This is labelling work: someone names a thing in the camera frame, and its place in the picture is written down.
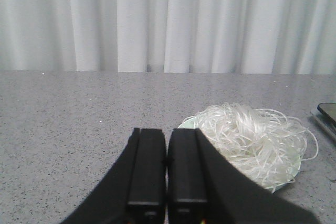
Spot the black and silver kitchen scale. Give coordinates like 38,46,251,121
311,103,336,142

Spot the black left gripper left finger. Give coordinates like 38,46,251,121
63,128,166,223

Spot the mint green round plate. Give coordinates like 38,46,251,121
179,116,305,191

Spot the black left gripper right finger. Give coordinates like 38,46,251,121
168,129,319,223

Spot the white pleated curtain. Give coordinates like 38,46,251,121
1,0,335,74

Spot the white vermicelli noodle bundle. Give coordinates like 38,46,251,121
180,103,319,193

